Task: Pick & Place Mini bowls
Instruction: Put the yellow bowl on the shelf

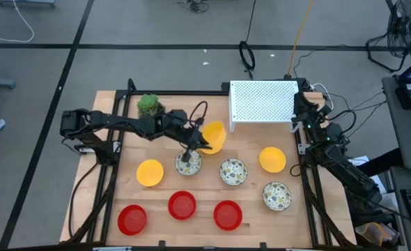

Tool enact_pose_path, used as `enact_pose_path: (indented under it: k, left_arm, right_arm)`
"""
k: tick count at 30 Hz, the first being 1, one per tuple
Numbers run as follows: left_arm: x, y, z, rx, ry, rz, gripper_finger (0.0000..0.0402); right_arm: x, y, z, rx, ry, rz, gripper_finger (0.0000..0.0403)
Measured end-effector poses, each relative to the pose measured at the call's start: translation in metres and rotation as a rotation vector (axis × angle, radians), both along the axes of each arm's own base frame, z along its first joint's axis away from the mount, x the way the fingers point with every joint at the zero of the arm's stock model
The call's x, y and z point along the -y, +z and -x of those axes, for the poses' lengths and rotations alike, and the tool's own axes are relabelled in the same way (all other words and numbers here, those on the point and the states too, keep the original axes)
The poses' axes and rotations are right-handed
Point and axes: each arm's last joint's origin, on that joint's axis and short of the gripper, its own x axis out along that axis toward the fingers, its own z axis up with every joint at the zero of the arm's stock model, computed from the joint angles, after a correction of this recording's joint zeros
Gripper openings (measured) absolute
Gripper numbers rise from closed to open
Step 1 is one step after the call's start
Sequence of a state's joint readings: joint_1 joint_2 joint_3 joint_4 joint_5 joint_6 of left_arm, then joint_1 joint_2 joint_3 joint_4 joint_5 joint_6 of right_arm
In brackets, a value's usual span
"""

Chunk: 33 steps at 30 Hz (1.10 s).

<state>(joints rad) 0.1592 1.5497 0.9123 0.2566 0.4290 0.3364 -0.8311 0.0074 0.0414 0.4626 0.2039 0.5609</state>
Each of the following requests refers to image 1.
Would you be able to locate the white perforated metal shelf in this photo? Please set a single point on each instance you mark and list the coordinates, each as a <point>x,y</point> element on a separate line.
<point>261,101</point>

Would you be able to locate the black floor fan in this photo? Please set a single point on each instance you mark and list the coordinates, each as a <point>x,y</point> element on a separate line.
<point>404,28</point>

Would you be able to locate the bag with orange contents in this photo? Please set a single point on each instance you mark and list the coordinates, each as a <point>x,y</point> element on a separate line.
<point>376,233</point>

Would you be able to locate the grey metal base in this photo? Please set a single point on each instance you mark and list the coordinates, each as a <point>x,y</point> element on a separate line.
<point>24,2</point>

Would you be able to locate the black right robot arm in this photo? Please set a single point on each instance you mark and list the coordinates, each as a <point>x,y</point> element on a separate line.
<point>348,174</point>

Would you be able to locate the black metal table frame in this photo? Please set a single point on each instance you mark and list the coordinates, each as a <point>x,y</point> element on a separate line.
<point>177,92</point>

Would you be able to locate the potted succulent plant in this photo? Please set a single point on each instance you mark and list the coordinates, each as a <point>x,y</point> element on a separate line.
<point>149,102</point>

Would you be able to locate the leaf patterned mini bowl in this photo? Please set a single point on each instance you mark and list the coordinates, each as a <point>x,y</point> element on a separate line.
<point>195,168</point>
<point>277,196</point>
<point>233,172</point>

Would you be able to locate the red mini bowl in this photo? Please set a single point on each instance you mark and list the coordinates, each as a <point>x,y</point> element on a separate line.
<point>182,205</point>
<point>132,219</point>
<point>228,215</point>

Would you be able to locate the yellow mini bowl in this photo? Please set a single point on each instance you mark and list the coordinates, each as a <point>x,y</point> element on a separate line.
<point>272,159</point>
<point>150,172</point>
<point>215,134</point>

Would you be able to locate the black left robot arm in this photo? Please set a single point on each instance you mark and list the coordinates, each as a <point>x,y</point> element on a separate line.
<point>122,122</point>

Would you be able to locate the grey desk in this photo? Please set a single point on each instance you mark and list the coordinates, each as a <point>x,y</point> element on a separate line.
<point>407,129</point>

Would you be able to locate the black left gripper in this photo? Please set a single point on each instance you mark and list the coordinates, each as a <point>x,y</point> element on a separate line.
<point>177,125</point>

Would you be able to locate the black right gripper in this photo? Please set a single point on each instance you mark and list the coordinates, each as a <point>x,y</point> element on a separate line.
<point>313,116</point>

